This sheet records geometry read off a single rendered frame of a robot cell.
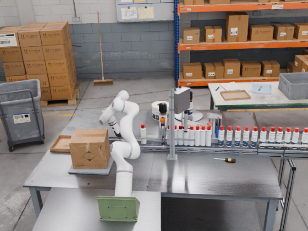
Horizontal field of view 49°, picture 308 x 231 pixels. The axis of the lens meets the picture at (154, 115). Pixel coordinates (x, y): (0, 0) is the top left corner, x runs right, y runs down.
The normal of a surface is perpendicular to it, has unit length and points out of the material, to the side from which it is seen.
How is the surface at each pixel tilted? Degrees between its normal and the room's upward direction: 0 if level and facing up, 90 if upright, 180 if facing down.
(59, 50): 90
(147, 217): 0
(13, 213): 0
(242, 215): 1
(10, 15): 90
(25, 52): 90
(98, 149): 90
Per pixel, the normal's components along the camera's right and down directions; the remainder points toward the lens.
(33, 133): 0.31, 0.47
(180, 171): -0.04, -0.90
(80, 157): 0.00, 0.44
